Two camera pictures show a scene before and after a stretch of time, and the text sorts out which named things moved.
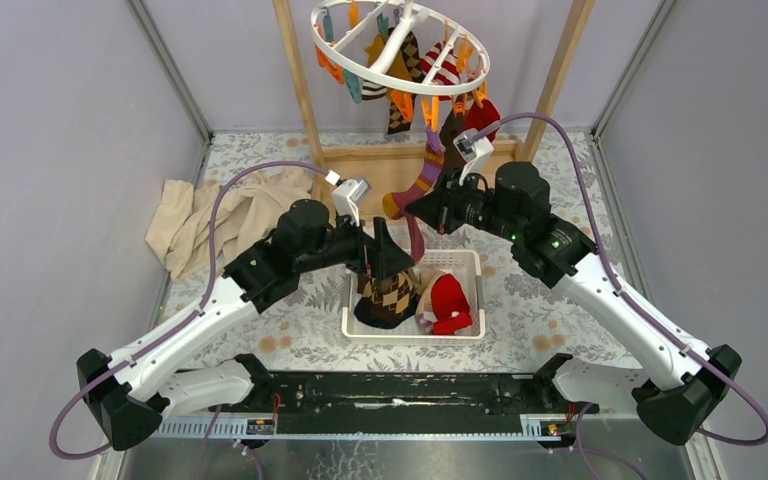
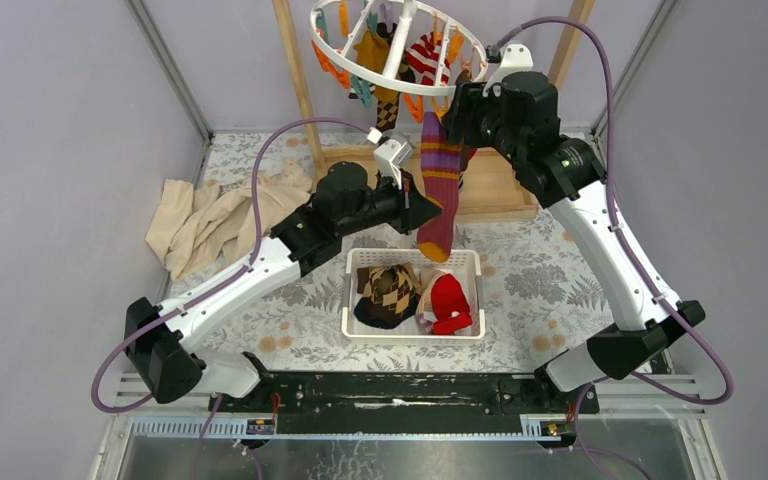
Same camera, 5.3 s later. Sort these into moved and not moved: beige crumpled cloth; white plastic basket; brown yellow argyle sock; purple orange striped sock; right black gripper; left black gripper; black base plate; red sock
Moved: purple orange striped sock; left black gripper; right black gripper; brown yellow argyle sock
Not moved: black base plate; beige crumpled cloth; white plastic basket; red sock
